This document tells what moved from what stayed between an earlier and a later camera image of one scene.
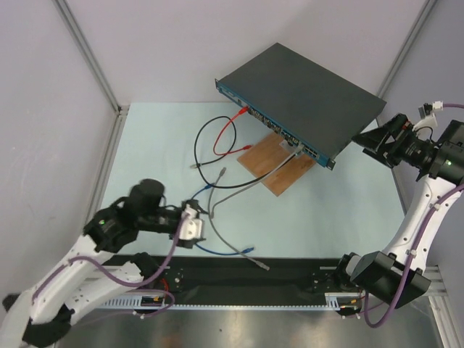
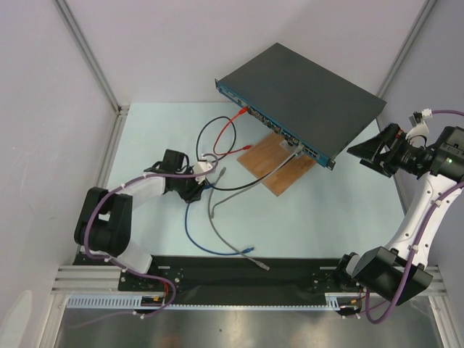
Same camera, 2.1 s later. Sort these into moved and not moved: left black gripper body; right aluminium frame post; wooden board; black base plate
Moved: left black gripper body
Not moved: black base plate; right aluminium frame post; wooden board
